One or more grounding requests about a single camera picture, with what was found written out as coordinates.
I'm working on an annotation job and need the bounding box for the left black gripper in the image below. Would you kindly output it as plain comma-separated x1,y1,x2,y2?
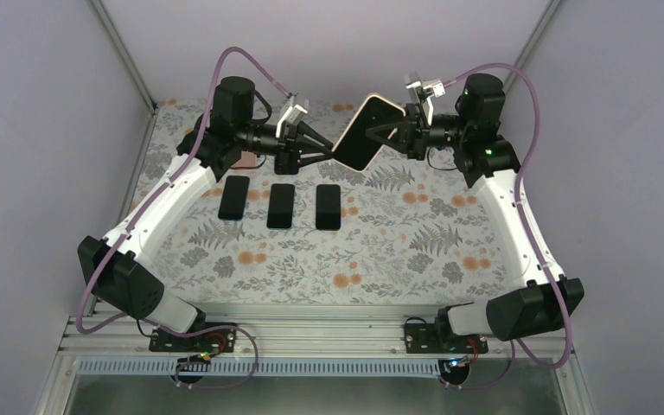
235,120,331,170

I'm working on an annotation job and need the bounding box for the aluminium rail frame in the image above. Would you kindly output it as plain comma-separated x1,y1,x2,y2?
37,305,594,414

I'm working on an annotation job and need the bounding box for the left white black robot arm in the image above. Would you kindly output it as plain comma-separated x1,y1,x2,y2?
78,76,333,350

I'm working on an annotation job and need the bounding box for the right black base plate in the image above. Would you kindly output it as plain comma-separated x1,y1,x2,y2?
403,319,489,354

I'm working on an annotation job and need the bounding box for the dark blue phone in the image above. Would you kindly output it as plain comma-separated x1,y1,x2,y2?
315,184,342,231

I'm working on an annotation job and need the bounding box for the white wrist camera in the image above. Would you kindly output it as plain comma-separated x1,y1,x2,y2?
275,94,310,139
405,72,446,126

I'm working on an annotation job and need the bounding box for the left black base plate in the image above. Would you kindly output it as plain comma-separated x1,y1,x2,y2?
148,322,238,354

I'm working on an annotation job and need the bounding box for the floral patterned table mat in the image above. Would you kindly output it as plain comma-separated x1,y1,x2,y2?
104,99,516,306

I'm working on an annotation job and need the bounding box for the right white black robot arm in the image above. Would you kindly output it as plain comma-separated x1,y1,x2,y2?
366,73,584,352

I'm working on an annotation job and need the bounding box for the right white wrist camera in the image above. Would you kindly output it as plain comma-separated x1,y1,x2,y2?
405,72,446,126

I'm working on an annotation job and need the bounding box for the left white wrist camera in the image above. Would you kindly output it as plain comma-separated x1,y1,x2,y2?
275,94,310,139

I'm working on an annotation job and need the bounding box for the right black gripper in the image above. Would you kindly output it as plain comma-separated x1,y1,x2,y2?
364,104,469,161

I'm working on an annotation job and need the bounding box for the teal phone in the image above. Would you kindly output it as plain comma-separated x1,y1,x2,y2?
266,183,295,229

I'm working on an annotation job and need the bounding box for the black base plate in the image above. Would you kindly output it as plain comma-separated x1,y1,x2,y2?
148,322,238,354
403,319,489,354

